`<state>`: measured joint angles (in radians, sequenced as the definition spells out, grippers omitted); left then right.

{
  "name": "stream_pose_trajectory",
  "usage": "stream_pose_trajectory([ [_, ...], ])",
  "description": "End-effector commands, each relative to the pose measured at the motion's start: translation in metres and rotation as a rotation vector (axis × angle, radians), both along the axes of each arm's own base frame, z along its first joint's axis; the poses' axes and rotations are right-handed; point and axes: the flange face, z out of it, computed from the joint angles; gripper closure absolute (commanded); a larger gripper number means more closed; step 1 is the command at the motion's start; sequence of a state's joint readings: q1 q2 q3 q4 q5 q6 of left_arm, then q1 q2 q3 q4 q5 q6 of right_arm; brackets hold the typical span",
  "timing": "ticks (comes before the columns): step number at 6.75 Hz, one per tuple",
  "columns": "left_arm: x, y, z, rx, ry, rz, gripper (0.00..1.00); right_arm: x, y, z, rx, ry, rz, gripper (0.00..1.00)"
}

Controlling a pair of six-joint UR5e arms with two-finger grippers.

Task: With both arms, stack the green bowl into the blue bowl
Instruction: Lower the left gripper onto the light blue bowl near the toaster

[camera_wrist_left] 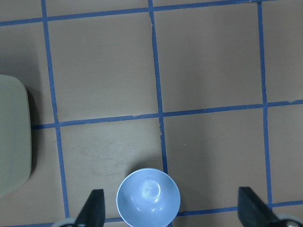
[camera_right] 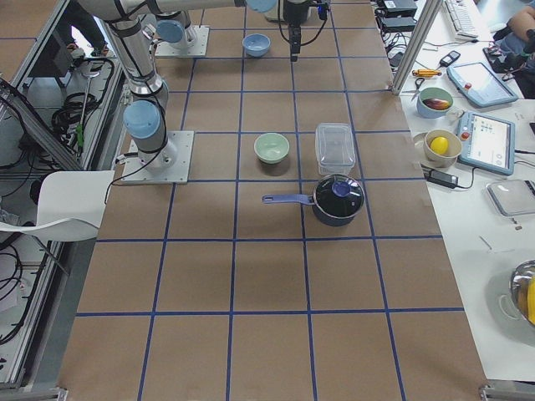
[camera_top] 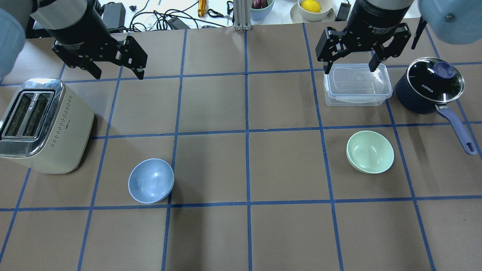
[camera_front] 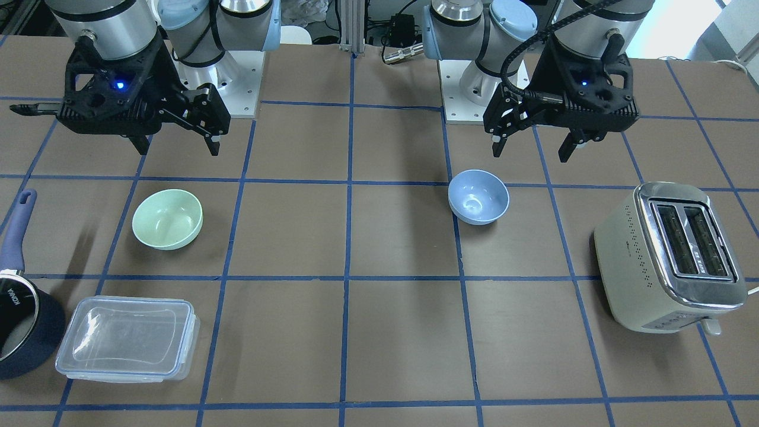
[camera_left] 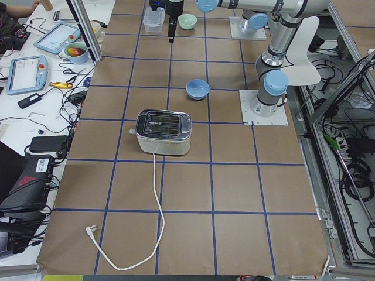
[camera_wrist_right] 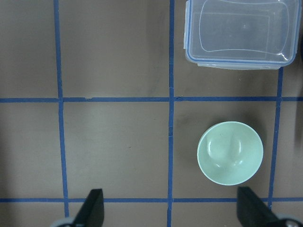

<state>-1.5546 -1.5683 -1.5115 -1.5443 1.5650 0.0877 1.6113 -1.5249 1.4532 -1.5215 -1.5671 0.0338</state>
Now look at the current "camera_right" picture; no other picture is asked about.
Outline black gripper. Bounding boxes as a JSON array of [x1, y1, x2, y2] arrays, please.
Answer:
[[283, 0, 311, 63]]

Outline green bowl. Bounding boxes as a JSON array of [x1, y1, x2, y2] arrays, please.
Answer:
[[253, 132, 289, 164]]

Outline blue bowl with fruit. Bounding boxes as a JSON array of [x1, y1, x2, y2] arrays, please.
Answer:
[[416, 87, 453, 119]]

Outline beige bowl with lemon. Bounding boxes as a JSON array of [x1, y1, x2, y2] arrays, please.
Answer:
[[423, 129, 462, 167]]

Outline steel bowl with banana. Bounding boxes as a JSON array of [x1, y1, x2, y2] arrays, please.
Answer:
[[510, 260, 534, 327]]

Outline clear plastic container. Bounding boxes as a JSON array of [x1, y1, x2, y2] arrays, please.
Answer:
[[315, 123, 355, 175]]

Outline scissors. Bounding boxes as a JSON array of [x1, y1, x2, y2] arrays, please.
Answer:
[[412, 77, 425, 99]]

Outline blue saucepan with lid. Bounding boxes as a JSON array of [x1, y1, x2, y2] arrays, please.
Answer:
[[262, 174, 364, 226]]

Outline yellow lemon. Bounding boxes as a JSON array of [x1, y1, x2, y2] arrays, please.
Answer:
[[429, 136, 449, 155]]

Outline white keyboard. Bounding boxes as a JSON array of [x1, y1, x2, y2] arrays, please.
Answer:
[[442, 0, 478, 40]]

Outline far teach pendant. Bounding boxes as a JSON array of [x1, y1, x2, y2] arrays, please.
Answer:
[[446, 62, 518, 108]]

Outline teach pendant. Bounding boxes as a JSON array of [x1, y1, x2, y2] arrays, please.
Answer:
[[446, 62, 518, 108], [456, 111, 516, 176]]

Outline black power adapter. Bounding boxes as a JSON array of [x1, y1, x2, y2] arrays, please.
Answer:
[[424, 169, 458, 189]]

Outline near teach pendant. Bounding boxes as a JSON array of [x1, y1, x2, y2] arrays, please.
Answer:
[[456, 111, 516, 176]]

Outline white chair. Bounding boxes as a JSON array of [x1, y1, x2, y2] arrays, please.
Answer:
[[1, 170, 114, 242]]

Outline aluminium frame post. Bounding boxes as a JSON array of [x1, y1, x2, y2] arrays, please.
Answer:
[[391, 0, 442, 95]]

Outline orange handled tool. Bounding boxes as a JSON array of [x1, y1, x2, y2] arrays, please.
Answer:
[[411, 69, 442, 79]]

